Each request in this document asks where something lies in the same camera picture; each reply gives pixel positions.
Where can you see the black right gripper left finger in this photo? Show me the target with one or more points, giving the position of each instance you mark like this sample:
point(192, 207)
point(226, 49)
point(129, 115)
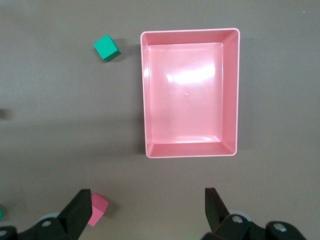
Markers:
point(72, 220)

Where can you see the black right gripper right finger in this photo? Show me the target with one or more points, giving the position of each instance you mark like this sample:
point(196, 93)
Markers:
point(220, 222)

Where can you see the pink foam cube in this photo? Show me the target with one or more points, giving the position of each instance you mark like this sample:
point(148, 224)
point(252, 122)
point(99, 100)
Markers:
point(99, 207)

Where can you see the green foam cube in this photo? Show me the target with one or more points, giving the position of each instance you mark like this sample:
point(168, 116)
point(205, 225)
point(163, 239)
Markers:
point(1, 212)
point(107, 47)

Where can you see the brown table mat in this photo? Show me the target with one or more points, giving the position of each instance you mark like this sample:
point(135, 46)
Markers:
point(50, 125)

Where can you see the pink plastic tray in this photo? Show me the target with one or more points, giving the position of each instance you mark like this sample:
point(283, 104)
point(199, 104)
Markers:
point(187, 100)

